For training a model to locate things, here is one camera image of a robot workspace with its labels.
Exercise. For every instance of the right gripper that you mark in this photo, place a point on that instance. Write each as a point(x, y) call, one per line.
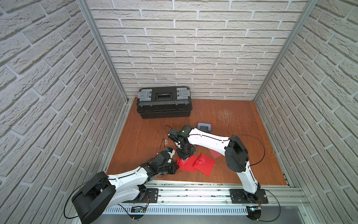
point(191, 150)

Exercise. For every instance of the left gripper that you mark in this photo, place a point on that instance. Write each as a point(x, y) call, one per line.
point(172, 167)

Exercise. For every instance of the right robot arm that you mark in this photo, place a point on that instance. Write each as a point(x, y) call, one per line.
point(236, 154)

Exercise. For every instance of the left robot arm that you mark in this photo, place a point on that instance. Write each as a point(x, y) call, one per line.
point(104, 191)

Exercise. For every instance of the right dark red envelope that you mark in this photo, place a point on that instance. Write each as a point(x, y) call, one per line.
point(215, 154)

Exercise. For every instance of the grey hole punch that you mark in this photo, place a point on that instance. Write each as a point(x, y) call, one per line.
point(205, 127)

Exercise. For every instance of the black plastic toolbox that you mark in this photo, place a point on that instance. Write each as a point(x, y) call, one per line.
point(164, 102)

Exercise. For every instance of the aluminium rail frame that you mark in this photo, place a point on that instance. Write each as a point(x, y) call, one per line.
point(178, 198)

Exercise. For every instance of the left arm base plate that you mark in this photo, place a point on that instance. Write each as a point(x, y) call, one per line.
point(149, 195)

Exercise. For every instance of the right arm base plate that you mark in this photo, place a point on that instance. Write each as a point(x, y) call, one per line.
point(240, 196)

